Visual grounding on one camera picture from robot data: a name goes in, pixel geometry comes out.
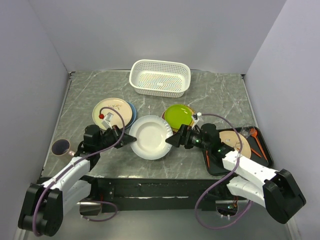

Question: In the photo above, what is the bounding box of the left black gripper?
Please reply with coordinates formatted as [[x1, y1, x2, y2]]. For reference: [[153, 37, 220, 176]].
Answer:
[[95, 124, 137, 151]]

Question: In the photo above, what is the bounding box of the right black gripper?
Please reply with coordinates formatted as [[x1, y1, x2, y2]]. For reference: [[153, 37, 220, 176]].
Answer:
[[165, 124, 211, 152]]

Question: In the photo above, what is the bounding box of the white scalloped deep plate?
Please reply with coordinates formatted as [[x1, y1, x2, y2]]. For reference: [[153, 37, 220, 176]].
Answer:
[[129, 115, 173, 161]]

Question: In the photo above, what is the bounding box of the cream plate with branch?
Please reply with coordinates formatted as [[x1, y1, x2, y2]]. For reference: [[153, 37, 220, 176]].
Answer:
[[92, 97, 133, 131]]

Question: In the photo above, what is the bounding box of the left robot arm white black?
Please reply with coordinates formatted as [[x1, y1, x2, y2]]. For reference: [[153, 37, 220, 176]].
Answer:
[[17, 124, 137, 237]]

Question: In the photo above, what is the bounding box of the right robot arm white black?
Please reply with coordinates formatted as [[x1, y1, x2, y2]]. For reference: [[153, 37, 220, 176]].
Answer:
[[165, 123, 307, 224]]

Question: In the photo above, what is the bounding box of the green plastic plate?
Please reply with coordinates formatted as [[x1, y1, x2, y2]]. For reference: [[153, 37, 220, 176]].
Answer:
[[164, 104, 190, 132]]

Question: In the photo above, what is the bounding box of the pink plate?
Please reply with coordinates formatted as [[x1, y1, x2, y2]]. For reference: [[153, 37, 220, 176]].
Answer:
[[161, 111, 167, 124]]

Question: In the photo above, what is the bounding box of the blue plate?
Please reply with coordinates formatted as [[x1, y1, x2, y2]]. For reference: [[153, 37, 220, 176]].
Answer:
[[125, 101, 138, 129]]

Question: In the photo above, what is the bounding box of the yellow woven plate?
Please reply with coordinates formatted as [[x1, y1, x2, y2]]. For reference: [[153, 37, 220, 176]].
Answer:
[[186, 105, 196, 128]]

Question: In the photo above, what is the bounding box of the black plastic tray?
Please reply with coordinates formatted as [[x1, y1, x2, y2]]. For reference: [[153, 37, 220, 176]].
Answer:
[[202, 127, 274, 177]]

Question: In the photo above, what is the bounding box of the peach plate with bird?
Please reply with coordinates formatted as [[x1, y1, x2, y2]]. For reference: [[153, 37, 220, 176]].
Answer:
[[218, 130, 252, 159]]

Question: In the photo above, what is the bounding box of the white perforated plastic basket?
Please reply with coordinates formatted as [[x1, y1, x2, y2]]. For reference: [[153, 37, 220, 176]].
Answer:
[[129, 59, 191, 98]]

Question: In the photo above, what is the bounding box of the clear plastic cup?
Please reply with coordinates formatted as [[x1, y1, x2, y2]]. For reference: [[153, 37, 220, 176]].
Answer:
[[239, 124, 255, 139]]

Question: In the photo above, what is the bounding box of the orange plastic spoon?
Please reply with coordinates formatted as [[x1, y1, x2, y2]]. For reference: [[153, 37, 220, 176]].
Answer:
[[250, 128, 268, 161]]

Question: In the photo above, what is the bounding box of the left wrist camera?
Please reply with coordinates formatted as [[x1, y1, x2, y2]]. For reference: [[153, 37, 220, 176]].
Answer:
[[98, 112, 114, 129]]

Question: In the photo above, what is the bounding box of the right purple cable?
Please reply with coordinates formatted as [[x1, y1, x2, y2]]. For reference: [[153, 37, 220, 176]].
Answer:
[[194, 112, 254, 230]]

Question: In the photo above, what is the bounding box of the black base frame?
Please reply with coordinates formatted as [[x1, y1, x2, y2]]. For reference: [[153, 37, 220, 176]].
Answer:
[[37, 174, 248, 212]]

